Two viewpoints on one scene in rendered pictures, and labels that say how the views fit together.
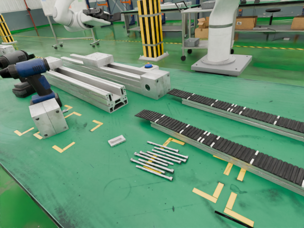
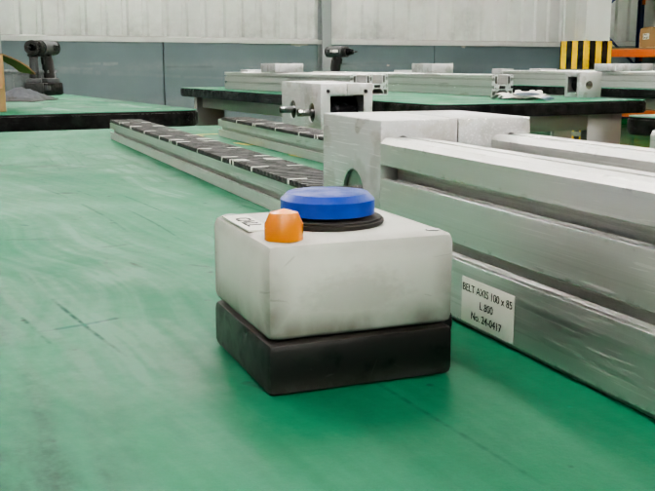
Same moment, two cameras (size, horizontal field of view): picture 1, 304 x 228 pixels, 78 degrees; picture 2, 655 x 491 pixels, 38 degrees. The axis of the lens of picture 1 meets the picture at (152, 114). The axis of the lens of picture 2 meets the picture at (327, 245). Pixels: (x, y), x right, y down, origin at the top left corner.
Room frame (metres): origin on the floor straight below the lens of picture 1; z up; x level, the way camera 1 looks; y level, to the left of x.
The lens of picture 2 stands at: (1.37, 0.14, 0.91)
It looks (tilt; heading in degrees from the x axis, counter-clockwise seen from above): 11 degrees down; 202
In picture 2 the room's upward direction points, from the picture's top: straight up
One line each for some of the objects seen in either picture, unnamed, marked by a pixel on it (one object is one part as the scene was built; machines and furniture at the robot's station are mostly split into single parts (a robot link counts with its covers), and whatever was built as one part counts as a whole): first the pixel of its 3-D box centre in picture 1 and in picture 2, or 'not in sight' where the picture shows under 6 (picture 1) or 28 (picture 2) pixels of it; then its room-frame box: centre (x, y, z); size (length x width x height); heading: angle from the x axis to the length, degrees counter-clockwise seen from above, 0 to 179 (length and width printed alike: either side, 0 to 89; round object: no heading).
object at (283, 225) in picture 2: not in sight; (284, 223); (1.05, -0.01, 0.85); 0.01 x 0.01 x 0.01
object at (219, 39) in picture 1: (219, 44); not in sight; (1.08, -0.42, 0.90); 0.19 x 0.19 x 0.18
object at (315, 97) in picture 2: not in sight; (328, 112); (-0.09, -0.46, 0.83); 0.11 x 0.10 x 0.10; 133
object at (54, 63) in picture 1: (49, 65); not in sight; (1.16, 0.59, 0.87); 0.16 x 0.11 x 0.07; 44
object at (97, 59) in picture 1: (98, 61); not in sight; (1.11, 0.28, 0.87); 0.16 x 0.11 x 0.07; 44
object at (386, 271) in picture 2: (148, 72); (345, 285); (1.00, -0.01, 0.81); 0.10 x 0.08 x 0.06; 134
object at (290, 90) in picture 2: not in sight; (309, 108); (-0.19, -0.54, 0.83); 0.11 x 0.10 x 0.10; 135
